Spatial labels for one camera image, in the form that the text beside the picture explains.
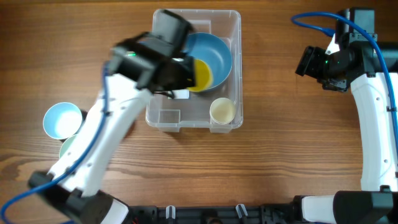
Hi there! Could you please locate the yellow plastic cup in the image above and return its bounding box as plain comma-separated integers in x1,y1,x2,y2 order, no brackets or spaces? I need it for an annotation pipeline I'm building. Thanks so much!
187,59,213,92

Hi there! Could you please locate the blue bowl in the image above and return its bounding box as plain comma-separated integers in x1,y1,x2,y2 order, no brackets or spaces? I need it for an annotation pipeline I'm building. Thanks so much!
185,32,233,91

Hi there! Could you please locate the cream plastic cup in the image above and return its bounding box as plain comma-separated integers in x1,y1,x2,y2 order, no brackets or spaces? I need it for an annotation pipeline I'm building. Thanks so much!
210,98,236,124

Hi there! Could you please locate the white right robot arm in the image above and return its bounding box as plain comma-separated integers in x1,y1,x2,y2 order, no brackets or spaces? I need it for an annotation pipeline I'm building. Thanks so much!
295,41,397,223

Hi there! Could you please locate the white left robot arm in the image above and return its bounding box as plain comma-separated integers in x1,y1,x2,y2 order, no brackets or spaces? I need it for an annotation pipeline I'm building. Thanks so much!
28,31,195,223

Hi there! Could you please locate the white label in bin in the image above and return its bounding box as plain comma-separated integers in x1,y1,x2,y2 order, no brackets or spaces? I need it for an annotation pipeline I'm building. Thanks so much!
173,90,190,100

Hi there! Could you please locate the clear plastic storage bin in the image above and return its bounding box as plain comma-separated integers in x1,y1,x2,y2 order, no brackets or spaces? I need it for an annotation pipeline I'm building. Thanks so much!
146,9,243,133

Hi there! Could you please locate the light blue plastic cup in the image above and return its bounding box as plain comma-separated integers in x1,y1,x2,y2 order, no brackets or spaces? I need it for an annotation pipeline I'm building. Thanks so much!
43,102,83,140

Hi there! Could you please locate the mint green plastic cup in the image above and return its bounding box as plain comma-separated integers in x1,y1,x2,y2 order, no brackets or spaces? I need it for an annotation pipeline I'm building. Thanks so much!
59,134,77,158

